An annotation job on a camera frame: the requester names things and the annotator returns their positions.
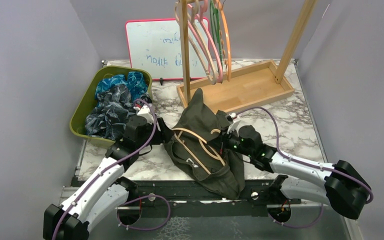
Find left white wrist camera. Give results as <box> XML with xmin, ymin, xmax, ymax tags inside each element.
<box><xmin>133</xmin><ymin>105</ymin><xmax>154</xmax><ymax>125</ymax></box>

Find pink plastic hanger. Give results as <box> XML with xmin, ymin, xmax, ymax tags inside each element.
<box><xmin>186</xmin><ymin>0</ymin><xmax>224</xmax><ymax>85</ymax></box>

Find dark blue patterned shorts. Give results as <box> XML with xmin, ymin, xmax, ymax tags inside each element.
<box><xmin>84</xmin><ymin>82</ymin><xmax>152</xmax><ymax>141</ymax></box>

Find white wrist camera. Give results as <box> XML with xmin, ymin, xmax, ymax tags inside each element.
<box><xmin>226</xmin><ymin>112</ymin><xmax>241</xmax><ymax>134</ymax></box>
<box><xmin>133</xmin><ymin>105</ymin><xmax>154</xmax><ymax>125</ymax></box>

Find light wooden hanger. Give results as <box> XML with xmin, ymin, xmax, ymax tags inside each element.
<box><xmin>174</xmin><ymin>0</ymin><xmax>223</xmax><ymax>85</ymax></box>

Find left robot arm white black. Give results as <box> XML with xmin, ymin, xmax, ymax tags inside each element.
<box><xmin>42</xmin><ymin>113</ymin><xmax>173</xmax><ymax>240</ymax></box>

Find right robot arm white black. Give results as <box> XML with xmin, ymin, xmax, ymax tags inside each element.
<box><xmin>209</xmin><ymin>125</ymin><xmax>373</xmax><ymax>220</ymax></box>

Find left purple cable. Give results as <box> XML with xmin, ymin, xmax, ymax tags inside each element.
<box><xmin>51</xmin><ymin>98</ymin><xmax>173</xmax><ymax>240</ymax></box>

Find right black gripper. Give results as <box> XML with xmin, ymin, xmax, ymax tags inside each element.
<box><xmin>207</xmin><ymin>126</ymin><xmax>253</xmax><ymax>158</ymax></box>

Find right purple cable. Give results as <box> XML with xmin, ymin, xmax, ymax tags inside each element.
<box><xmin>236</xmin><ymin>106</ymin><xmax>375</xmax><ymax>230</ymax></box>

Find purple cable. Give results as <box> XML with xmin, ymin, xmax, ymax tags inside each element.
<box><xmin>236</xmin><ymin>106</ymin><xmax>375</xmax><ymax>230</ymax></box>
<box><xmin>51</xmin><ymin>98</ymin><xmax>173</xmax><ymax>240</ymax></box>

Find red framed whiteboard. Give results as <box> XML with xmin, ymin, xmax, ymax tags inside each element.
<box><xmin>125</xmin><ymin>18</ymin><xmax>210</xmax><ymax>81</ymax></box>

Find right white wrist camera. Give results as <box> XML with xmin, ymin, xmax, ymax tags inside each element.
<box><xmin>226</xmin><ymin>112</ymin><xmax>241</xmax><ymax>134</ymax></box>

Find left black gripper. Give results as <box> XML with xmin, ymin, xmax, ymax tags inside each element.
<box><xmin>137</xmin><ymin>117</ymin><xmax>175</xmax><ymax>150</ymax></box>

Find green plastic hanger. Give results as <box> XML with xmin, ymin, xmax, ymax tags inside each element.
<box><xmin>209</xmin><ymin>0</ymin><xmax>224</xmax><ymax>61</ymax></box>

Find blue leaf print shorts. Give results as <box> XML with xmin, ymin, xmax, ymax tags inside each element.
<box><xmin>94</xmin><ymin>71</ymin><xmax>149</xmax><ymax>100</ymax></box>

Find beige wooden hanger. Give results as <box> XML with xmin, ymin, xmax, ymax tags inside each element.
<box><xmin>171</xmin><ymin>127</ymin><xmax>227</xmax><ymax>175</ymax></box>

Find wooden clothes rack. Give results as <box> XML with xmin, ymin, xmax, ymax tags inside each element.
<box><xmin>176</xmin><ymin>0</ymin><xmax>317</xmax><ymax>113</ymax></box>

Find dark olive shorts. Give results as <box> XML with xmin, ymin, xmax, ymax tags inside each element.
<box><xmin>164</xmin><ymin>89</ymin><xmax>245</xmax><ymax>200</ymax></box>

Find orange wooden hanger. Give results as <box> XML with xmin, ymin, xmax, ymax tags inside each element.
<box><xmin>213</xmin><ymin>0</ymin><xmax>232</xmax><ymax>82</ymax></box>

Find black metal base rail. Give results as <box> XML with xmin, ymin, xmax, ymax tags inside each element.
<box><xmin>59</xmin><ymin>178</ymin><xmax>355</xmax><ymax>240</ymax></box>

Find olive green plastic basket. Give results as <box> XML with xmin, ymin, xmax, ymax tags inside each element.
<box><xmin>69</xmin><ymin>65</ymin><xmax>153</xmax><ymax>148</ymax></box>

